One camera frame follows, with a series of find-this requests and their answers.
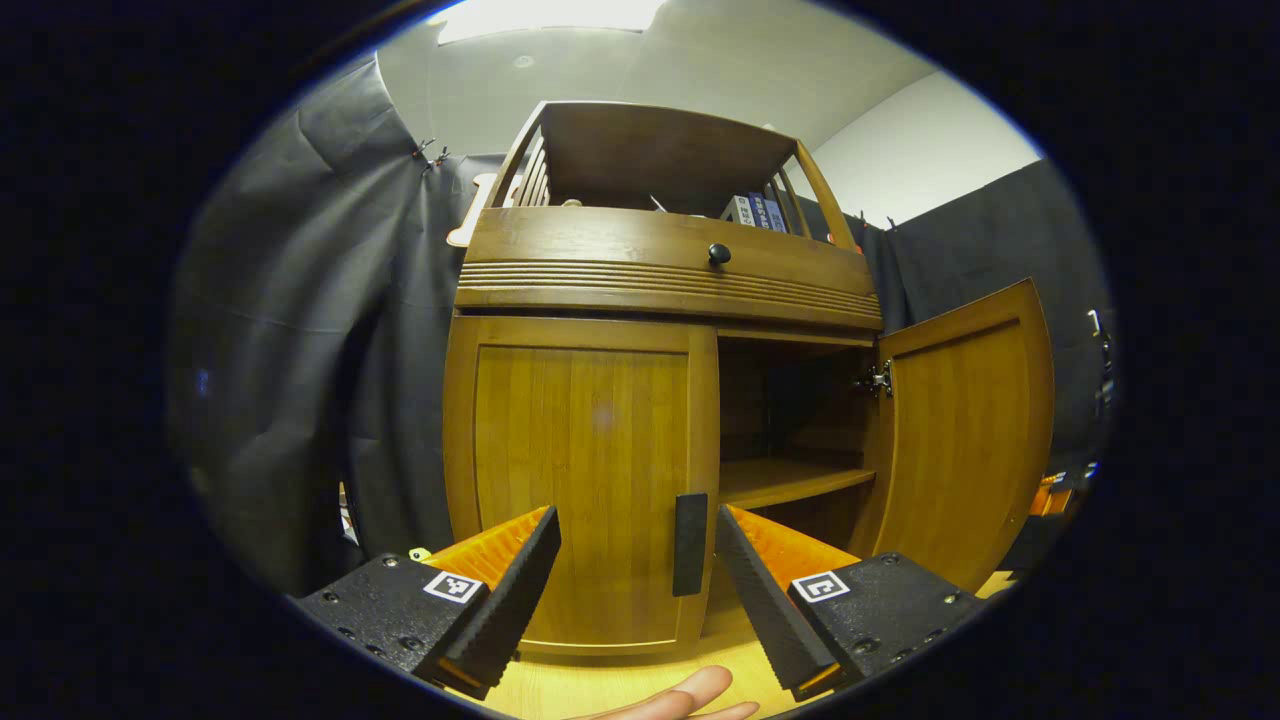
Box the black door handle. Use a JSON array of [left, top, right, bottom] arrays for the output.
[[673, 492, 709, 598]]

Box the black backdrop cloth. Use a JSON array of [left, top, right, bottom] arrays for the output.
[[168, 50, 1116, 601]]

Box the wooden cabinet drawer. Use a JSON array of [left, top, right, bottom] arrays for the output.
[[465, 207, 876, 299]]

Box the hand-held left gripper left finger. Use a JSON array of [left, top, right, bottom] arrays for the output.
[[288, 504, 563, 702]]

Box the wooden double-door shoe cabinet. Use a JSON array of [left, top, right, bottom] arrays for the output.
[[442, 100, 886, 661]]

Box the ceiling light panel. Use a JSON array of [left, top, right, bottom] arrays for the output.
[[435, 0, 669, 46]]

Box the wooden inner shelf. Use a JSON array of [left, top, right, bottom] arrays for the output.
[[718, 458, 877, 511]]

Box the wooden shoe cabinet door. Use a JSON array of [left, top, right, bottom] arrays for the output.
[[862, 278, 1056, 593], [445, 315, 721, 656]]

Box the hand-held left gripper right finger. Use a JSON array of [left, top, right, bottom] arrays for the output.
[[714, 502, 988, 703]]

